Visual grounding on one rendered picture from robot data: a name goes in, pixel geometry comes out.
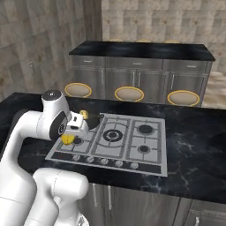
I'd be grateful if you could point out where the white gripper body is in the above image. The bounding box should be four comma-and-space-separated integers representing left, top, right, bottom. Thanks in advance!
64, 119, 90, 138

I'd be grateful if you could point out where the yellow lemon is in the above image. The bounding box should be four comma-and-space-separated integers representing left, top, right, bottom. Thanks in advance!
60, 133, 75, 147

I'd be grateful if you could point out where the yellowish potato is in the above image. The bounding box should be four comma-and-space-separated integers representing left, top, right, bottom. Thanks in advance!
79, 109, 90, 120

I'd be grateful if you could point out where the black pot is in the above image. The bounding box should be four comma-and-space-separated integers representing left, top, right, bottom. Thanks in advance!
85, 113, 106, 131

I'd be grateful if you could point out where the beige stool gold rim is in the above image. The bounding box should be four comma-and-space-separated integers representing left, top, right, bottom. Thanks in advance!
166, 89, 201, 108
114, 86, 146, 103
64, 82, 93, 99

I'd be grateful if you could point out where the silver gas hob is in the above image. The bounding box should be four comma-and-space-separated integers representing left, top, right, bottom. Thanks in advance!
44, 112, 169, 178

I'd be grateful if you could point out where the grey cupboard door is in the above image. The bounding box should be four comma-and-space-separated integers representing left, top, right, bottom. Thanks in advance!
77, 182, 108, 226
105, 185, 181, 226

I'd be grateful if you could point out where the grey kitchen island black top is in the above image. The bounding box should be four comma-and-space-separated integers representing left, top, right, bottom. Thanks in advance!
68, 40, 216, 108

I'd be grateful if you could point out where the grey drawer front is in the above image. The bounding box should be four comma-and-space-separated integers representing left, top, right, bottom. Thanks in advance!
184, 207, 226, 226

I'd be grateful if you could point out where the silver cupboard handle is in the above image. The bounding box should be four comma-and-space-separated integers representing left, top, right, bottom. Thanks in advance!
92, 183, 98, 208
107, 185, 113, 211

